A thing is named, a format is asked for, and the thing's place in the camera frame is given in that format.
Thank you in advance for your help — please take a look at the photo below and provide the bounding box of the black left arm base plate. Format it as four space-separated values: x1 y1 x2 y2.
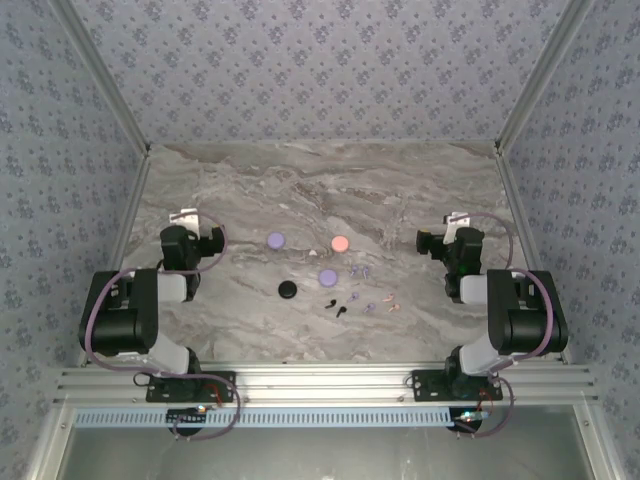
145 370 237 404

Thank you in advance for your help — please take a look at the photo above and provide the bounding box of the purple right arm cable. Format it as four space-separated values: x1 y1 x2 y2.
452 210 557 439

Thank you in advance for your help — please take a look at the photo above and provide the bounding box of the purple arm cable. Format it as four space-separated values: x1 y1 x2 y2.
452 210 557 439
83 209 242 442

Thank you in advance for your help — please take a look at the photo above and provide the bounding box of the slotted light blue cable duct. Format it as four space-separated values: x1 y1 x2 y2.
72 407 459 430

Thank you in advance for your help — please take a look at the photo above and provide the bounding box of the small black circuit board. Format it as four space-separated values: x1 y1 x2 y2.
452 408 489 426
166 405 209 425

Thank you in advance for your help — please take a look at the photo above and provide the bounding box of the aluminium mounting beam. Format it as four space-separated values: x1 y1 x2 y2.
52 362 601 407

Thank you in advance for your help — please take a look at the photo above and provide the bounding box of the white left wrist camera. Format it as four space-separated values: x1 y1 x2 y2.
168 208 202 236

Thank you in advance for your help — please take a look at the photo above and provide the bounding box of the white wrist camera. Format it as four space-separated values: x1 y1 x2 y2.
443 211 471 241
168 208 202 236

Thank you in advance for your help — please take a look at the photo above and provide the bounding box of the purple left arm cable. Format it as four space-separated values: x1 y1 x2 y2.
83 209 242 442

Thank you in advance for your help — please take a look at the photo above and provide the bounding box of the aluminium table side rail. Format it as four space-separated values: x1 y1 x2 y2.
494 144 574 364
77 147 154 369

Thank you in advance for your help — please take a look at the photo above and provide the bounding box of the aluminium frame post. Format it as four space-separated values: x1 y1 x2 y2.
494 0 596 151
49 0 152 157

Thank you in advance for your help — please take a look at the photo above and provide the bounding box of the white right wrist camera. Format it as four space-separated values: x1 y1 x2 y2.
443 211 471 241

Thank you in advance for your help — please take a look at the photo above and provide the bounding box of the grey metal bottom panel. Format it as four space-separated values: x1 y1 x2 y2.
27 403 626 480

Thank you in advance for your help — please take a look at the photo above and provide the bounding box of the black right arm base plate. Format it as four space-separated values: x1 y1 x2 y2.
410 369 504 404

